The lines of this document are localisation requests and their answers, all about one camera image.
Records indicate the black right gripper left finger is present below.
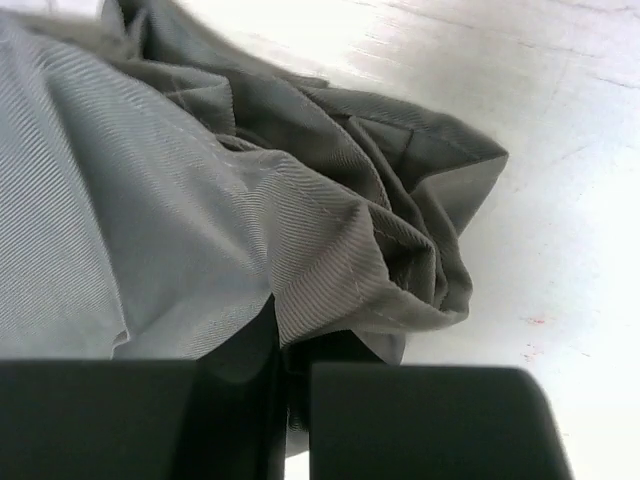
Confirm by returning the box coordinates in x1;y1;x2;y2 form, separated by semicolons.
1;303;286;480

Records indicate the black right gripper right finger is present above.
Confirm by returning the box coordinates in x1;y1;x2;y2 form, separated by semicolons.
283;332;571;479

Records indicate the grey pleated skirt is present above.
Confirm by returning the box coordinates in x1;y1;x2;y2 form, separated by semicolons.
1;1;508;363

